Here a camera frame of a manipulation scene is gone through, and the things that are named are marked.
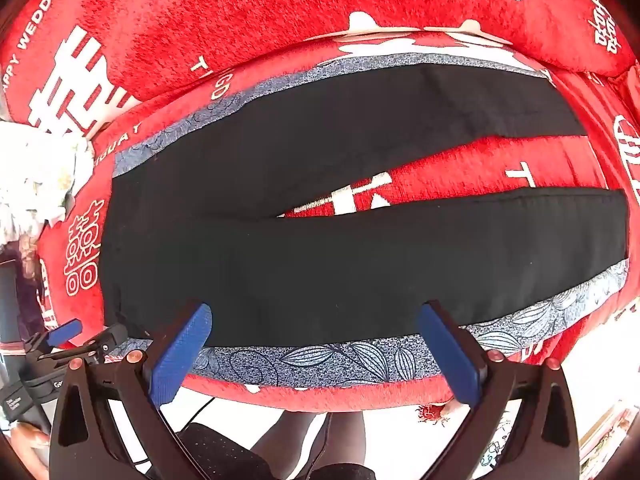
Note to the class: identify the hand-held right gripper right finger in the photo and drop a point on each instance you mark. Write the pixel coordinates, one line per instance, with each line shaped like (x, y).
(450, 355)

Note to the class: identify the red printed sofa seat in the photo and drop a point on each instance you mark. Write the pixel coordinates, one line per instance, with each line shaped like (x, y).
(500, 160)

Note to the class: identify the person's leg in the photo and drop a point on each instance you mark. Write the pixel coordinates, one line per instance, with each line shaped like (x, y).
(300, 440)

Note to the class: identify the red printed sofa backrest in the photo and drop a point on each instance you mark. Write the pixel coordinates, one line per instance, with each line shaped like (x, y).
(225, 10)

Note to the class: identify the black pants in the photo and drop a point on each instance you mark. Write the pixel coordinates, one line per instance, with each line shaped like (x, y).
(350, 270)

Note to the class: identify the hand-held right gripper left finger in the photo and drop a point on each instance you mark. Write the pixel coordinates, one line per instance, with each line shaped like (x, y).
(180, 355)

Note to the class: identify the white crumpled cloth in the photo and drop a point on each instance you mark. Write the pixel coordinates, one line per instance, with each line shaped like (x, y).
(35, 175)

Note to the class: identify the black dotted fabric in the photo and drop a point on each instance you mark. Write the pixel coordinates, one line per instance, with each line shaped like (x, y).
(220, 452)

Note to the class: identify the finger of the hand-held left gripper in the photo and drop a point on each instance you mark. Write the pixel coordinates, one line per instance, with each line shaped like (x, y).
(67, 332)
(107, 338)

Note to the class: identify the colourful printed card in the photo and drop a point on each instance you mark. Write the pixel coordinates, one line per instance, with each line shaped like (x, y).
(607, 435)

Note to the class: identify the person's left hand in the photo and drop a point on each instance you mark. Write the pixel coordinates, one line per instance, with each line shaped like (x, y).
(27, 440)

